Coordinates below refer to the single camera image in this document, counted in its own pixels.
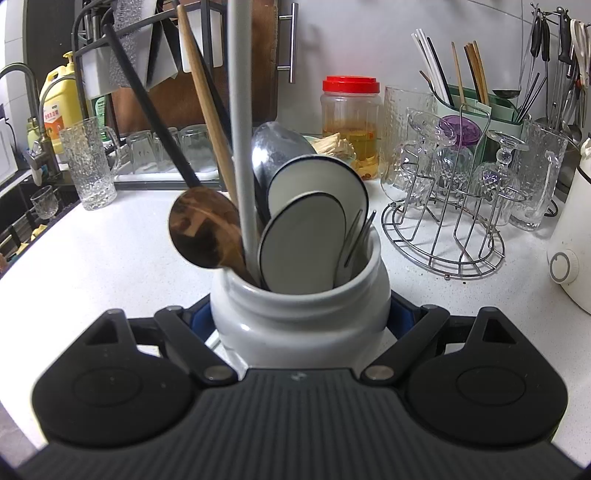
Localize tall textured glass mug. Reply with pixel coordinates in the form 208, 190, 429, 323
60, 117, 122, 212

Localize white chopstick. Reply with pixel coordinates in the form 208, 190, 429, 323
226, 0, 262, 282

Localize green utensil holder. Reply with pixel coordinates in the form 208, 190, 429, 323
431, 85, 527, 158

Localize grey dish rack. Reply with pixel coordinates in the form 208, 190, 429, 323
69, 0, 232, 191

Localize white electric cooking pot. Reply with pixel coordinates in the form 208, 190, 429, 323
547, 136, 591, 317

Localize purple translucent cup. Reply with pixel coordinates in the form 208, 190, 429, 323
438, 114, 476, 147

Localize inverted stemmed glass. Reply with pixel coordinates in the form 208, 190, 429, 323
392, 107, 458, 204
475, 130, 529, 227

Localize white plastic rack cup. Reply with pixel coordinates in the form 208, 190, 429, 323
82, 46, 112, 100
180, 0, 211, 73

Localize white ceramic jar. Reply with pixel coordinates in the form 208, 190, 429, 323
209, 231, 393, 370

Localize steel wire glass rack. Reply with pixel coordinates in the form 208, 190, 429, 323
381, 104, 506, 280

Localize wooden cutting board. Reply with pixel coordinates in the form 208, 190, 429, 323
111, 0, 300, 127

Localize steel spoon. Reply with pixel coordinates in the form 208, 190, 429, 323
252, 121, 319, 222

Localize white ceramic spoon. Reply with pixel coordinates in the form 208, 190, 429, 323
267, 156, 370, 241
257, 191, 348, 292

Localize black sink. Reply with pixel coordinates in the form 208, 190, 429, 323
0, 178, 81, 278

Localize red-lidded plastic jar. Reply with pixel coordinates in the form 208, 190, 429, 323
322, 76, 383, 181

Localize steel rack of hanging utensils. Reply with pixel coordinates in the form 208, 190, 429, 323
512, 2, 591, 144

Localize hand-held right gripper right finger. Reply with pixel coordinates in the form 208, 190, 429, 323
361, 295, 541, 383

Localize small glass cup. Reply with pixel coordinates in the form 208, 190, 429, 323
180, 124, 215, 174
126, 130, 155, 175
154, 128, 183, 174

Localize bunch of stored chopsticks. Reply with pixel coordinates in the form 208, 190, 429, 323
412, 28, 491, 107

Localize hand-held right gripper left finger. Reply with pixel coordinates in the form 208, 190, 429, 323
78, 298, 237, 383

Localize green dish soap bottle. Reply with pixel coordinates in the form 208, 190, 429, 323
90, 95, 112, 130

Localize textured steel cleaver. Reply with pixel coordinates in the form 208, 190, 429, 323
108, 0, 160, 88

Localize copper spoon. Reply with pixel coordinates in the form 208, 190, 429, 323
168, 187, 245, 271

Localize yellow detergent bottle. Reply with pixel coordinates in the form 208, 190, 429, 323
39, 52, 86, 158

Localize bundle of bamboo sticks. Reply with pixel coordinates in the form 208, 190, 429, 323
310, 133, 356, 160

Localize steel faucet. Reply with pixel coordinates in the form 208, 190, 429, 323
0, 62, 61, 185

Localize white-handled scissors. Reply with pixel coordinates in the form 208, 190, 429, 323
570, 18, 591, 88

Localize textured glass pitcher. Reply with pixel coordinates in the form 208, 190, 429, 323
381, 85, 439, 204

